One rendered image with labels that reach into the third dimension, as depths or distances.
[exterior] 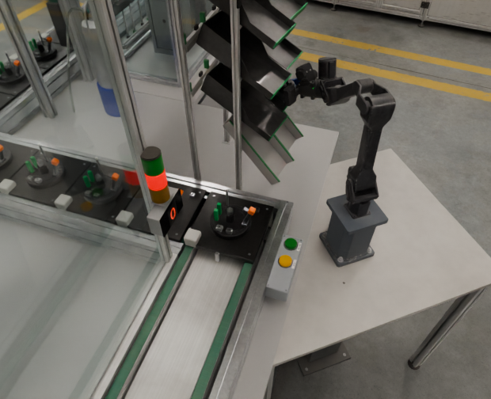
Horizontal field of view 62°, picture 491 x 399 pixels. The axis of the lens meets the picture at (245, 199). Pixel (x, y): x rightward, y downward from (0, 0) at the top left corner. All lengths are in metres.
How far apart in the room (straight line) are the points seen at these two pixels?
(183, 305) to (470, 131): 2.94
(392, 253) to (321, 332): 0.40
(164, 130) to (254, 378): 1.19
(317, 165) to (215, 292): 0.76
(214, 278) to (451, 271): 0.80
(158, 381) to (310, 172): 1.00
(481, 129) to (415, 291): 2.49
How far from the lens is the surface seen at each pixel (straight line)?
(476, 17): 5.17
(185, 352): 1.23
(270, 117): 1.42
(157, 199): 1.07
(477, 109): 4.03
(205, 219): 1.41
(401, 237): 1.59
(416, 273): 1.52
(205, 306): 1.29
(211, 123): 1.97
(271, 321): 1.32
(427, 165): 3.28
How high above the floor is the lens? 2.05
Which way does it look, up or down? 48 degrees down
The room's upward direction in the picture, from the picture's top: straight up
